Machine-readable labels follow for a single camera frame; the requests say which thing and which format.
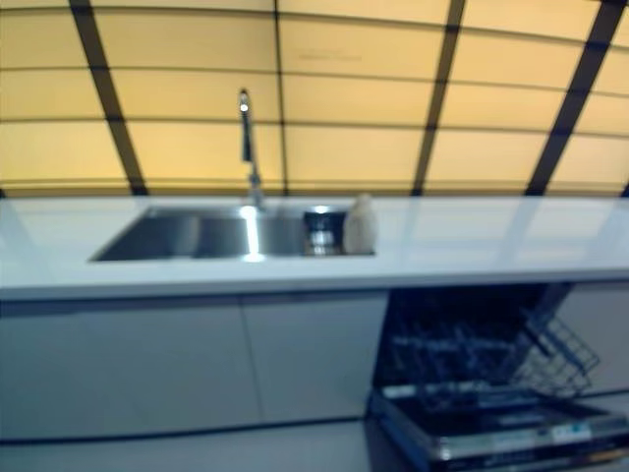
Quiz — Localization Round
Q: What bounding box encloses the black dish drying rack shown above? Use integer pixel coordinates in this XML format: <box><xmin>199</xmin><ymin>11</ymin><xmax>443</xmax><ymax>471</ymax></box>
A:
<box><xmin>300</xmin><ymin>207</ymin><xmax>377</xmax><ymax>259</ymax></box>

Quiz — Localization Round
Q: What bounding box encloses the chrome kitchen faucet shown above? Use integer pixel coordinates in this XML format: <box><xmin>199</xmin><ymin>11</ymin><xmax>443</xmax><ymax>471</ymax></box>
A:
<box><xmin>238</xmin><ymin>88</ymin><xmax>267</xmax><ymax>210</ymax></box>

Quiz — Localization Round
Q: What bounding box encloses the stainless steel sink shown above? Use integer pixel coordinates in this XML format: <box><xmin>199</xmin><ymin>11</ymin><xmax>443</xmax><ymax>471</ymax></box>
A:
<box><xmin>87</xmin><ymin>205</ymin><xmax>377</xmax><ymax>263</ymax></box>

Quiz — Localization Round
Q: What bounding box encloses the black wire dishwasher rack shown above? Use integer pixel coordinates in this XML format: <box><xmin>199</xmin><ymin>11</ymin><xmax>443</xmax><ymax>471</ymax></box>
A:
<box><xmin>385</xmin><ymin>314</ymin><xmax>535</xmax><ymax>417</ymax></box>

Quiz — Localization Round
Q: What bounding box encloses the black wire grid basket panel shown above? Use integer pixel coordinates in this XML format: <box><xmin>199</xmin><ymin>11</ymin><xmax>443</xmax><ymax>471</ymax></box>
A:
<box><xmin>510</xmin><ymin>312</ymin><xmax>601</xmax><ymax>400</ymax></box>

